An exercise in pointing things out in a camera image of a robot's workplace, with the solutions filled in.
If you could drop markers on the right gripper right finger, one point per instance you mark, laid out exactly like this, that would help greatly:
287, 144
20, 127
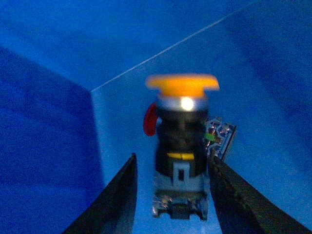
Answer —
242, 209

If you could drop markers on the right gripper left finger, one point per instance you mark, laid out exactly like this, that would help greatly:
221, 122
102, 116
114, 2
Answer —
113, 211

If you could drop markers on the orange-yellow push button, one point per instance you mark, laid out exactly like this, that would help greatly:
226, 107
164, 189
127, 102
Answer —
177, 118

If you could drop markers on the red mushroom push button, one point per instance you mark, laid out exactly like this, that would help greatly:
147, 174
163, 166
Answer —
219, 134

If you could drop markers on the blue receiving bin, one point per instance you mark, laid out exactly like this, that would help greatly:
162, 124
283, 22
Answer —
73, 99

